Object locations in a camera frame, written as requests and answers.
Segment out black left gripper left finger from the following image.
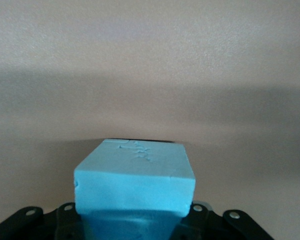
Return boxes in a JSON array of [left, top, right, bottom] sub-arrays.
[[0, 202, 87, 240]]

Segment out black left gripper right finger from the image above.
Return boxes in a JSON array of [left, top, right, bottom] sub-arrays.
[[174, 200, 276, 240]]

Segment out blue foam cube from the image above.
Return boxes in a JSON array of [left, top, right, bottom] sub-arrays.
[[73, 138, 197, 240]]

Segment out table cover sheet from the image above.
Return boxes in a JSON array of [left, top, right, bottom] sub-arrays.
[[0, 0, 300, 240]]

